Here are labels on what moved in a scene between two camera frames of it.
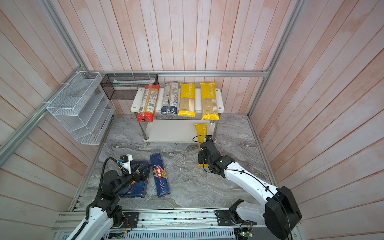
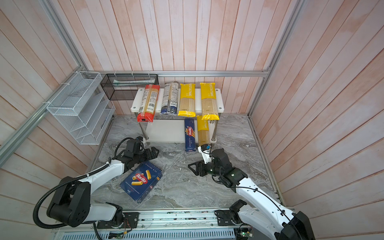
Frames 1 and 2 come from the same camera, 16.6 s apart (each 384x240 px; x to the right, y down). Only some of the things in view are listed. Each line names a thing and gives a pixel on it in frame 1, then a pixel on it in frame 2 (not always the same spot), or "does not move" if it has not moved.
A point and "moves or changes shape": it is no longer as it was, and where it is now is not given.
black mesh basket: (125, 86) does not move
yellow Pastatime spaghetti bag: (187, 104) does not move
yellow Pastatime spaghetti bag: (201, 129) moves or changes shape
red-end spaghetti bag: (148, 106) does not move
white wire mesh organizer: (83, 107) does not move
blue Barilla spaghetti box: (160, 175) to (190, 135)
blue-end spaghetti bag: (169, 102) does not move
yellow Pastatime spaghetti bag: (209, 107) does not move
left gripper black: (142, 176) to (150, 157)
